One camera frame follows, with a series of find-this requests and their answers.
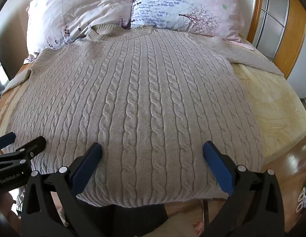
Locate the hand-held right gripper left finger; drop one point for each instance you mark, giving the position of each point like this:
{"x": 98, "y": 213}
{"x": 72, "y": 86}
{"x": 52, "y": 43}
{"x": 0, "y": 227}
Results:
{"x": 86, "y": 167}

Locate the wooden wardrobe with glass panels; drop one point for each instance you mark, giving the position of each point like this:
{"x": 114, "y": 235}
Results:
{"x": 291, "y": 34}

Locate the window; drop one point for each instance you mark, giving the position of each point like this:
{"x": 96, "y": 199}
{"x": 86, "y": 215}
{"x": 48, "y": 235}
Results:
{"x": 0, "y": 79}

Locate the white patterned item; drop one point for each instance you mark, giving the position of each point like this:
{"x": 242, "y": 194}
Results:
{"x": 302, "y": 198}

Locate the beige cloth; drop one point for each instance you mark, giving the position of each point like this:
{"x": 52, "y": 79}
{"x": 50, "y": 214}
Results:
{"x": 172, "y": 226}

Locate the yellow patterned bed sheet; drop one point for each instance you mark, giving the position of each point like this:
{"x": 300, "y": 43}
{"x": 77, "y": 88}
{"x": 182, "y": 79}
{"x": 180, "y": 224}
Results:
{"x": 273, "y": 108}

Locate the pink floral pillow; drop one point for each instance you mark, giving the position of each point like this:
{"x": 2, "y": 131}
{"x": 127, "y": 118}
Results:
{"x": 76, "y": 9}

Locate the blue white tree print pillow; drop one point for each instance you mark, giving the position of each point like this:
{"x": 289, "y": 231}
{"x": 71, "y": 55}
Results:
{"x": 182, "y": 2}

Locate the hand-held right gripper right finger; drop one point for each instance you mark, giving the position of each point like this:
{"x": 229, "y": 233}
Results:
{"x": 218, "y": 167}

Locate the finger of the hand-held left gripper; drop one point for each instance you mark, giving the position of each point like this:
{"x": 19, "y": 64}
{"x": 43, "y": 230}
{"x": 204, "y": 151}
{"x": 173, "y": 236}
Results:
{"x": 32, "y": 148}
{"x": 6, "y": 139}

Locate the person's dark trousers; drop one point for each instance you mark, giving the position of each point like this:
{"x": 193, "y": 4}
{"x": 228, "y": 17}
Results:
{"x": 140, "y": 219}

